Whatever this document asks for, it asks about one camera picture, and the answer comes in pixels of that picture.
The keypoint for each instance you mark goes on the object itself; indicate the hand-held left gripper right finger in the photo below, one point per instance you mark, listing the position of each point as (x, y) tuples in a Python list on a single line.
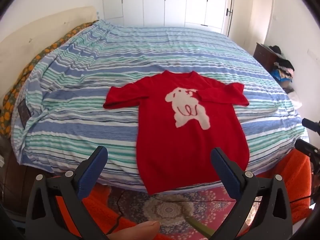
[(225, 175)]

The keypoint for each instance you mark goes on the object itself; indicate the patterned pink rug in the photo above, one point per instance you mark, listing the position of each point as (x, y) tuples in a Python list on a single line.
[(170, 211)]

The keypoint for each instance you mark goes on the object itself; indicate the orange fleece pants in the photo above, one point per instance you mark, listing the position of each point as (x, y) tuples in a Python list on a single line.
[(297, 175)]

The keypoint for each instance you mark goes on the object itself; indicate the red sweater with white animal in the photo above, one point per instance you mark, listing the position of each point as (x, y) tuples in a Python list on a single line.
[(175, 142)]

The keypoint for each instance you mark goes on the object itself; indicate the dark wooden nightstand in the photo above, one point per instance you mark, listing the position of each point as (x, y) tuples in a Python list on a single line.
[(263, 55)]

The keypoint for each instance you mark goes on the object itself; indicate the beige padded headboard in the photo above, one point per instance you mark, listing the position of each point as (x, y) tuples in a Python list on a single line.
[(37, 35)]

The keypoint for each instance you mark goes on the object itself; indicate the dark wooden bed frame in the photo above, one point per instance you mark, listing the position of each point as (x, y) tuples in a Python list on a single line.
[(15, 180)]

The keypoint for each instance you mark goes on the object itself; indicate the white cloth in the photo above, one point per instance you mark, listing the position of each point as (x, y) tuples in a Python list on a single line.
[(296, 98)]

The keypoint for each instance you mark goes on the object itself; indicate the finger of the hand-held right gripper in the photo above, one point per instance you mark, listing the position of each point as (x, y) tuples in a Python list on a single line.
[(311, 125), (306, 148)]

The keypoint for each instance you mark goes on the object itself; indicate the white wardrobe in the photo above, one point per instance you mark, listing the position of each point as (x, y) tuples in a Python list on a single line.
[(155, 2)]

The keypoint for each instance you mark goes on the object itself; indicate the orange floral bed sheet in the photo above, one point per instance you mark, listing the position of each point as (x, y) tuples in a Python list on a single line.
[(15, 90)]

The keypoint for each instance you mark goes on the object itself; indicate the dark fabric patch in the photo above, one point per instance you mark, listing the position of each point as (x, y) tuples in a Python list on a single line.
[(23, 110)]

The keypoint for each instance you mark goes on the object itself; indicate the pile of mixed clothes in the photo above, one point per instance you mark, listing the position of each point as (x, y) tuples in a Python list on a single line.
[(282, 67)]

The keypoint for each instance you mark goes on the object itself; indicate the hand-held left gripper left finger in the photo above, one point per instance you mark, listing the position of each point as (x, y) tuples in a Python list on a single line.
[(92, 172)]

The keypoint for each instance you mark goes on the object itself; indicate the blue green striped bedspread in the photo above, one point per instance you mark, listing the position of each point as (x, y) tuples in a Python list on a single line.
[(80, 127)]

